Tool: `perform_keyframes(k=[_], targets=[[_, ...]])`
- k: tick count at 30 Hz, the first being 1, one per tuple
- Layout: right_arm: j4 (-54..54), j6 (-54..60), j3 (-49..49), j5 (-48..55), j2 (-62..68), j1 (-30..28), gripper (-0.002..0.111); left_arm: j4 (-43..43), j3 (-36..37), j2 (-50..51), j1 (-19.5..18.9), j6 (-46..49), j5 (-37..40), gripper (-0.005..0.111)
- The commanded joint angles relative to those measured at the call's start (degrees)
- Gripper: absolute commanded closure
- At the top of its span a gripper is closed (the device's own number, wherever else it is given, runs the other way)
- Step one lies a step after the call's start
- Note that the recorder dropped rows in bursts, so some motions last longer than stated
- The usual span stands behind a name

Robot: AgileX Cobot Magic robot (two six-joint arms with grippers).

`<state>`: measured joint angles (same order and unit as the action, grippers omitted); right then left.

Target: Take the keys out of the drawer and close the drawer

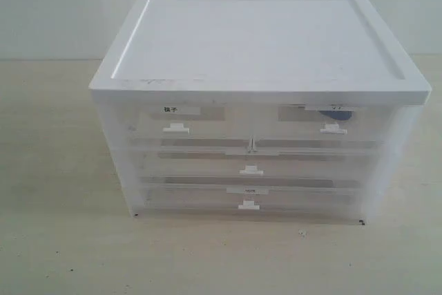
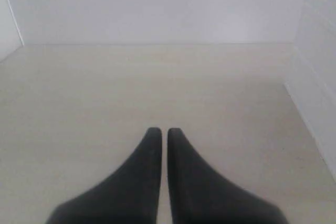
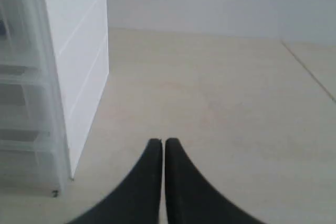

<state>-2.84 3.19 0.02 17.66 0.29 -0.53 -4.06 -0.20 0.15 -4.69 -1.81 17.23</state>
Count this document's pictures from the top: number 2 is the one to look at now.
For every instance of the white plastic drawer cabinet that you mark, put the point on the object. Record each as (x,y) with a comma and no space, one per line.
(310,77)

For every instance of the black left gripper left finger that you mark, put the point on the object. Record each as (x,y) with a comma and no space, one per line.
(129,195)

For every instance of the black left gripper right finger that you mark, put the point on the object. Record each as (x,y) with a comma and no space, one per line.
(199,194)

